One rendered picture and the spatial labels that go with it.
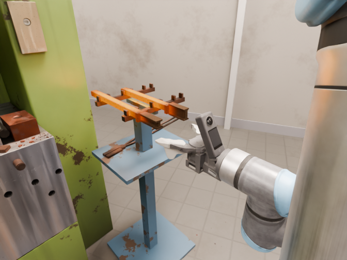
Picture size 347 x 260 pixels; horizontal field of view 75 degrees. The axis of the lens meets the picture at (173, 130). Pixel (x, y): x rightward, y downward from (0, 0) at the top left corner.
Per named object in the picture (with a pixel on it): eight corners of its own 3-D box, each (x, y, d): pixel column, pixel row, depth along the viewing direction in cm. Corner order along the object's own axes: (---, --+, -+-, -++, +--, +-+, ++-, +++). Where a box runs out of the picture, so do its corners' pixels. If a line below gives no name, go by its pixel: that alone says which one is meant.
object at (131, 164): (194, 147, 113) (194, 144, 112) (127, 185, 89) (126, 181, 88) (156, 128, 132) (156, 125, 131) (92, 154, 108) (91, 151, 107)
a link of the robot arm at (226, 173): (236, 164, 49) (257, 148, 55) (217, 155, 52) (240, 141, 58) (231, 195, 53) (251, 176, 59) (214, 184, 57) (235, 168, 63)
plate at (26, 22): (47, 51, 89) (35, 1, 81) (22, 53, 83) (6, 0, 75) (45, 50, 90) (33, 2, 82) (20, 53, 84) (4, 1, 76)
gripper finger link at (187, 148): (168, 151, 60) (201, 154, 59) (168, 146, 59) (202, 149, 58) (172, 142, 64) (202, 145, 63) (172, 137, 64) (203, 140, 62)
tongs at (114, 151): (179, 114, 145) (179, 112, 145) (185, 116, 143) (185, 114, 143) (102, 155, 104) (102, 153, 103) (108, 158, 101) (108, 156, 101)
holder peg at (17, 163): (27, 168, 75) (24, 161, 74) (17, 172, 73) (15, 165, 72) (22, 163, 78) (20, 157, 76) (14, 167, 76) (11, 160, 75)
